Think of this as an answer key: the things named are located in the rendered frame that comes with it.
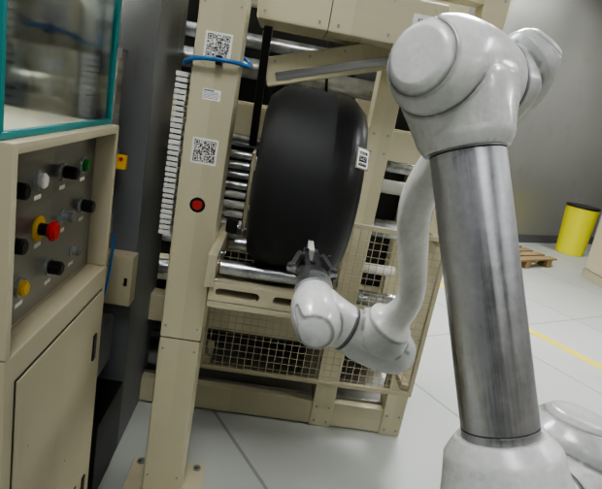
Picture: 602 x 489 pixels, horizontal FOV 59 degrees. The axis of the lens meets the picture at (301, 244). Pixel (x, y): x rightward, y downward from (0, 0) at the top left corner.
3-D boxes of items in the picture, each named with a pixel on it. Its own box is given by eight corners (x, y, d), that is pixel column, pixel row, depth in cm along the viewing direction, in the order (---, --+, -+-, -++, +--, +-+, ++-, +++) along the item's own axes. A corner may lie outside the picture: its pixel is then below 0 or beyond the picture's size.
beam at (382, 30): (255, 17, 169) (263, -34, 165) (258, 27, 193) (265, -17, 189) (441, 53, 174) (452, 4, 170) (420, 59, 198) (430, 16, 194)
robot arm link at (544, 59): (456, 114, 95) (418, 102, 85) (531, 22, 86) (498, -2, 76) (508, 162, 89) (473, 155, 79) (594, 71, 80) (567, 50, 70)
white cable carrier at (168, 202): (157, 233, 161) (176, 70, 149) (161, 229, 166) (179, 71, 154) (172, 235, 161) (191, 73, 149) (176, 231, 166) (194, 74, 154)
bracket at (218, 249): (203, 286, 153) (208, 254, 150) (218, 248, 191) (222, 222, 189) (215, 288, 153) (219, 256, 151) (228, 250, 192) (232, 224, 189)
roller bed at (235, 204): (190, 222, 199) (200, 144, 192) (196, 214, 214) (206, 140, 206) (243, 231, 201) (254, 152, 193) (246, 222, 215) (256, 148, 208)
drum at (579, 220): (563, 247, 803) (578, 202, 785) (591, 257, 766) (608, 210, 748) (546, 247, 779) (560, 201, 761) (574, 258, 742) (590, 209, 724)
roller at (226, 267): (216, 264, 154) (217, 254, 158) (215, 276, 157) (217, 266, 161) (333, 282, 157) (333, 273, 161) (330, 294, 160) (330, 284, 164)
